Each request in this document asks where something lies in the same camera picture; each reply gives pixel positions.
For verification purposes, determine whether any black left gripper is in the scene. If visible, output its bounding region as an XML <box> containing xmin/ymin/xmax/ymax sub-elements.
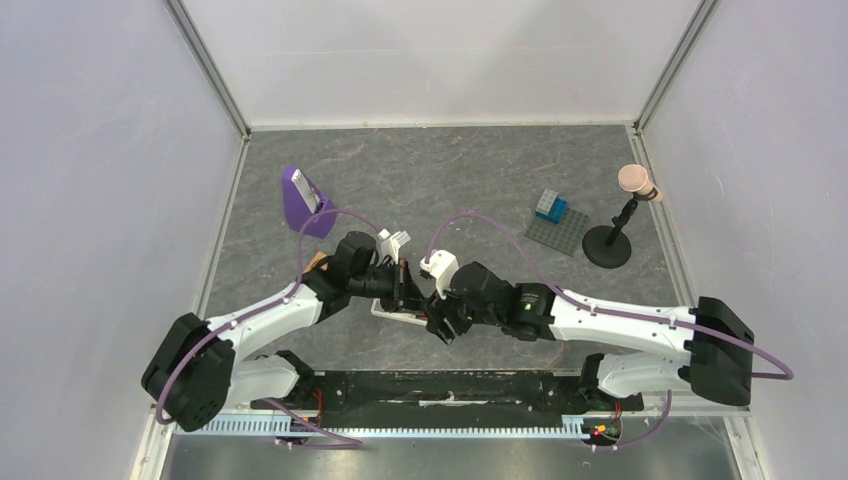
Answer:
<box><xmin>349</xmin><ymin>258</ymin><xmax>424</xmax><ymax>314</ymax></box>

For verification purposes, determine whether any white remote control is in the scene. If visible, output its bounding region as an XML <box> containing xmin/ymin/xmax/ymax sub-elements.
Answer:
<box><xmin>370</xmin><ymin>299</ymin><xmax>427</xmax><ymax>327</ymax></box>

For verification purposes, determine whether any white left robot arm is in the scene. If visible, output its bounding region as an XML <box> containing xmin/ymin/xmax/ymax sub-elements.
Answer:
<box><xmin>140</xmin><ymin>230</ymin><xmax>426</xmax><ymax>432</ymax></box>

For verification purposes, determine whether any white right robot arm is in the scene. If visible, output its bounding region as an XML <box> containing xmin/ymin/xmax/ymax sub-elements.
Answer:
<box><xmin>420</xmin><ymin>257</ymin><xmax>754</xmax><ymax>408</ymax></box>

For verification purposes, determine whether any wooden block piece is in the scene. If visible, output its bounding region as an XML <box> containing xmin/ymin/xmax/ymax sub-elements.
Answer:
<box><xmin>309</xmin><ymin>251</ymin><xmax>327</xmax><ymax>268</ymax></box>

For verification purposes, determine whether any grey lego baseplate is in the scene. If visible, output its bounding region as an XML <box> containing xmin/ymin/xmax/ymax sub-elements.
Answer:
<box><xmin>524</xmin><ymin>208</ymin><xmax>590</xmax><ymax>256</ymax></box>

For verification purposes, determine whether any grey lego brick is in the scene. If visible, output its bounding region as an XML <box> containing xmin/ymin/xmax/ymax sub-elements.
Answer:
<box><xmin>534</xmin><ymin>188</ymin><xmax>558</xmax><ymax>217</ymax></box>

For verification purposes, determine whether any blue lego brick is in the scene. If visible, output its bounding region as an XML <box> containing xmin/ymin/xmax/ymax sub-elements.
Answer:
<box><xmin>535</xmin><ymin>197</ymin><xmax>567</xmax><ymax>224</ymax></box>

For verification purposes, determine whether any black microphone stand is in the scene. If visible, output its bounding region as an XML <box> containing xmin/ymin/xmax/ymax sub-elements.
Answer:
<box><xmin>581</xmin><ymin>188</ymin><xmax>662</xmax><ymax>269</ymax></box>

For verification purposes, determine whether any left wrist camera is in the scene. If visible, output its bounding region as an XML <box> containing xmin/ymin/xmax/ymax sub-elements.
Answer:
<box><xmin>377</xmin><ymin>229</ymin><xmax>411</xmax><ymax>263</ymax></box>

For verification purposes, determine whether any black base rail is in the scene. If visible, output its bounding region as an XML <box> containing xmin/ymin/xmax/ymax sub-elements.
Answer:
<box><xmin>283</xmin><ymin>370</ymin><xmax>644</xmax><ymax>428</ymax></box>

